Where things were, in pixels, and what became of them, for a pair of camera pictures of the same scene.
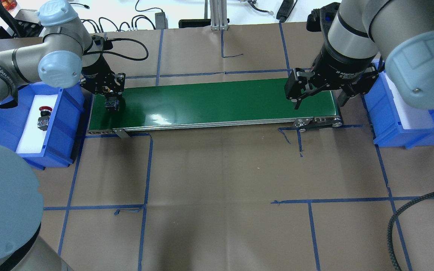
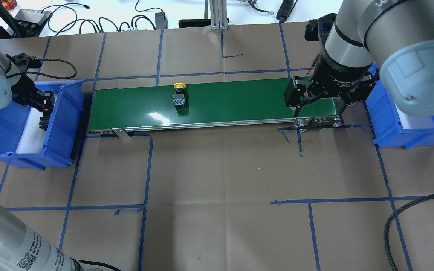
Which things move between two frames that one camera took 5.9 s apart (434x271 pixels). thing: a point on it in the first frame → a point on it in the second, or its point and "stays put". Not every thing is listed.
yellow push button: x=112 y=104 → x=179 y=98
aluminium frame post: x=219 y=20 stays put
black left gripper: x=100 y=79 → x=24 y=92
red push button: x=43 y=122 stays put
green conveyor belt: x=158 y=105 stays put
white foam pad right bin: x=411 y=117 stays put
